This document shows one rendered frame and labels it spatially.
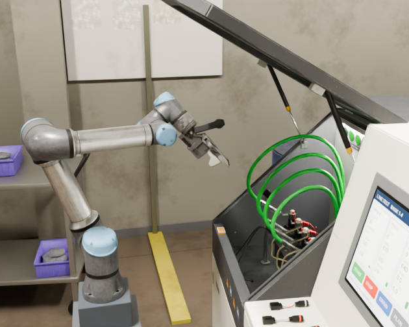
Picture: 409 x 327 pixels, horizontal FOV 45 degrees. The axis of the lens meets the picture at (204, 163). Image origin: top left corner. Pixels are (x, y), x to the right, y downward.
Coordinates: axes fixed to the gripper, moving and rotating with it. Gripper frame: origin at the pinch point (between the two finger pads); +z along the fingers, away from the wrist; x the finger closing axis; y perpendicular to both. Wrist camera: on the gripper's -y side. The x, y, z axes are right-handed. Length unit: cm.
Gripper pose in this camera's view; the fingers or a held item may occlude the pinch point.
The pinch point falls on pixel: (228, 162)
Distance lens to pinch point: 184.9
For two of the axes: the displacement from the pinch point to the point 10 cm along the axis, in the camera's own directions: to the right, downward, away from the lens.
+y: -7.3, 6.7, 1.2
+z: 6.8, 7.4, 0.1
